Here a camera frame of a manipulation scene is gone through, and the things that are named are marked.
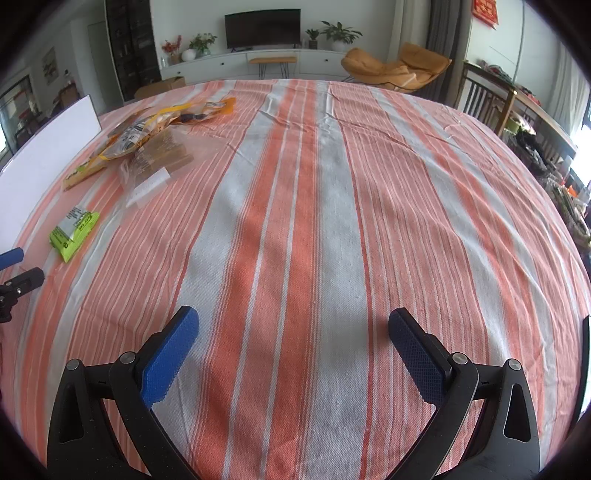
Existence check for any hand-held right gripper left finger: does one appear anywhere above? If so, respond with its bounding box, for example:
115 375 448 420
46 305 200 480

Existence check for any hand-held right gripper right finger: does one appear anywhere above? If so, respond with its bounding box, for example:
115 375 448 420
388 308 541 480

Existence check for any white cardboard box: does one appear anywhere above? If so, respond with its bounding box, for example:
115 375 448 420
0 95 102 250

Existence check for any green snack packet white label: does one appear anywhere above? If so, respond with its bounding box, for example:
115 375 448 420
49 206 101 264

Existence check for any long yellow snack packet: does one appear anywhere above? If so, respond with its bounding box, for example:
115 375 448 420
61 156 118 191

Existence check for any orange striped tablecloth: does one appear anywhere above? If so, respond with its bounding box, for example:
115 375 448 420
9 78 587 480

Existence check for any yellow white snack packet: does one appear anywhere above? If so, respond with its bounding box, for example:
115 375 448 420
88 115 174 163

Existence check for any clear cracker packet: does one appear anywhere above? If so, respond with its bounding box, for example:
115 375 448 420
119 133 195 209

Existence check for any wicker basket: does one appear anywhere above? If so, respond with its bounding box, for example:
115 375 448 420
549 180 591 241

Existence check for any brown cardboard box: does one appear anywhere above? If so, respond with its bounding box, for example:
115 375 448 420
134 76 186 100

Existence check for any dark basket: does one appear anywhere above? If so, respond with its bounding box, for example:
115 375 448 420
517 129 561 176

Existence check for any tall black display cabinet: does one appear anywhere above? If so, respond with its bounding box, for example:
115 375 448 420
104 0 161 102

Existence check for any dark wooden chair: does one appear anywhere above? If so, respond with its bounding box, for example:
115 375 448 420
462 61 517 134

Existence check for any red flower plant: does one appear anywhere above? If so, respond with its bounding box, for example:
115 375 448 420
161 36 182 65

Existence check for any white television cabinet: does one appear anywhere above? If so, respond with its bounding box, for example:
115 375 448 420
159 48 358 84

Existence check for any orange lounge chair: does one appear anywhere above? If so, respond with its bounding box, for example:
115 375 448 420
341 42 453 93

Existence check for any green potted plant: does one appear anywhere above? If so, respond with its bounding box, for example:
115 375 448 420
189 32 218 58

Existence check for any white curtain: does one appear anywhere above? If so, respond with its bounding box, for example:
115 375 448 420
549 46 587 134

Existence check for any small wooden bench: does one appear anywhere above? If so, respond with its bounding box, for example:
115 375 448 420
248 56 297 79

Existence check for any grey curtain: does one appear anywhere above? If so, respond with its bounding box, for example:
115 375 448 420
427 0 474 109

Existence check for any large plant white pot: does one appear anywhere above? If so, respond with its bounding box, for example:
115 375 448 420
320 21 363 51

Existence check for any covered standing air conditioner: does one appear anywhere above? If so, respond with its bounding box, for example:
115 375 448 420
390 0 432 61

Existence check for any black television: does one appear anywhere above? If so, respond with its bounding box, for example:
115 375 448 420
225 8 302 51

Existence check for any framed wall picture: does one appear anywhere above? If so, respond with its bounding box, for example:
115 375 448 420
42 46 58 84

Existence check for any red wall hanging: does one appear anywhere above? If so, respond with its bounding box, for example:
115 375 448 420
471 0 500 29

